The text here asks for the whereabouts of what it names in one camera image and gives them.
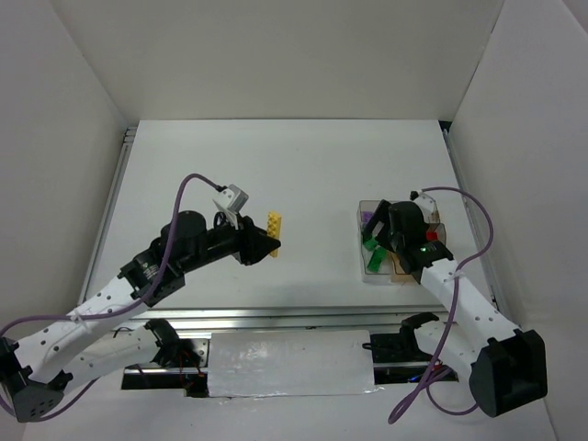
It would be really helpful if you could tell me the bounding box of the small curved green brick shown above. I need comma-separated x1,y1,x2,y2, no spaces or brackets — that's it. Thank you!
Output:
362,236,379,252

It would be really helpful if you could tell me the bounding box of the long yellow lego brick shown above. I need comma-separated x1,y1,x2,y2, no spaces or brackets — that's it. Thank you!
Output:
266,211,282,240

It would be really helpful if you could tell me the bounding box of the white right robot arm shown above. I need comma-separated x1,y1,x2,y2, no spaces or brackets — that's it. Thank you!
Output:
361,192,548,417

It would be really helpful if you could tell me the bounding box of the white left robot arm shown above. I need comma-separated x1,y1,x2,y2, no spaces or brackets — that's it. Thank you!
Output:
1,210,281,423

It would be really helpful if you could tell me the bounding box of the left arm base joint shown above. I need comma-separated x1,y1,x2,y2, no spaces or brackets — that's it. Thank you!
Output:
76,319,208,376

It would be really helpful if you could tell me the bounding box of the right arm base joint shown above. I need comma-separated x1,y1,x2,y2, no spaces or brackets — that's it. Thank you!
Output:
362,312,439,364

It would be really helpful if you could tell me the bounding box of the clear plastic bin rear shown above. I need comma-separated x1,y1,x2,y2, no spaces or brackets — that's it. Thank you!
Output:
356,200,447,243

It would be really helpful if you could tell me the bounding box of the clear plastic bin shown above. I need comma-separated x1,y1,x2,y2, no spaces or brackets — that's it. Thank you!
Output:
358,222,395,285
356,200,447,243
388,252,417,284

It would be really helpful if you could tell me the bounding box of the clear plastic bin front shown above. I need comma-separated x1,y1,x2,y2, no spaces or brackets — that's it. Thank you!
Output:
358,222,395,285

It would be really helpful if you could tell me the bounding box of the clear plastic bin middle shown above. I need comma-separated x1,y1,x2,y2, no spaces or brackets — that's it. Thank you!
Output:
388,252,417,284

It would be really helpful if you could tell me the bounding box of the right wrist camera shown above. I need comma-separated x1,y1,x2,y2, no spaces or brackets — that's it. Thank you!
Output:
410,190,438,222

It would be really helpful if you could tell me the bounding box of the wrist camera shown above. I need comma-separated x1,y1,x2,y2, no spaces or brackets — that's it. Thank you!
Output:
410,190,438,222
213,184,249,225

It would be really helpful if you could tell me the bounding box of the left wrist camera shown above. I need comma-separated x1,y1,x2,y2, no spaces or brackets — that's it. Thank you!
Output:
213,184,249,225

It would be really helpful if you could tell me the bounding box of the aluminium table edge rail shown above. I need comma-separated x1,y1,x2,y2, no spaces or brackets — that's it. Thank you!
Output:
122,306,447,334

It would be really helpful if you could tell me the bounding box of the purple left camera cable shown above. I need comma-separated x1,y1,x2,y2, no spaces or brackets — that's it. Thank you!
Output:
0,173,226,420

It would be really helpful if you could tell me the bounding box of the left side rail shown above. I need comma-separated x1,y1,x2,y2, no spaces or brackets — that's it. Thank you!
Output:
77,126,138,304

